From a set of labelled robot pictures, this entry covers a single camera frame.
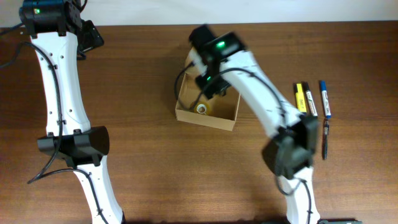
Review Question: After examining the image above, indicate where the brown cardboard box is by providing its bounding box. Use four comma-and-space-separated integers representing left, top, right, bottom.
175, 49, 241, 131

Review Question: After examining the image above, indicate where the yellow highlighter marker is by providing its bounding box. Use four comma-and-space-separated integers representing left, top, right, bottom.
294, 83, 307, 114

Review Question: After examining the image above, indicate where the blue white marker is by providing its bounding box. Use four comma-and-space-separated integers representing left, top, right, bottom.
319, 80, 331, 119

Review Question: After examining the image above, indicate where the black ballpoint pen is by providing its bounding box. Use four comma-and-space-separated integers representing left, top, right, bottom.
322, 119, 329, 160

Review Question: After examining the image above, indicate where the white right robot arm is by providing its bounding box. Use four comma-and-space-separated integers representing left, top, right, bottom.
188, 24, 320, 223

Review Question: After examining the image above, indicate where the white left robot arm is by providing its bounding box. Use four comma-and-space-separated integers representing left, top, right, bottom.
19, 0, 126, 223

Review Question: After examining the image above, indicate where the black white marker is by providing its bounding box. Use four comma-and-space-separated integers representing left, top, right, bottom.
302, 82, 318, 117

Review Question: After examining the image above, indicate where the yellow tape roll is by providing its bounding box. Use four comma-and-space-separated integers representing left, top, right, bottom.
193, 101, 212, 116

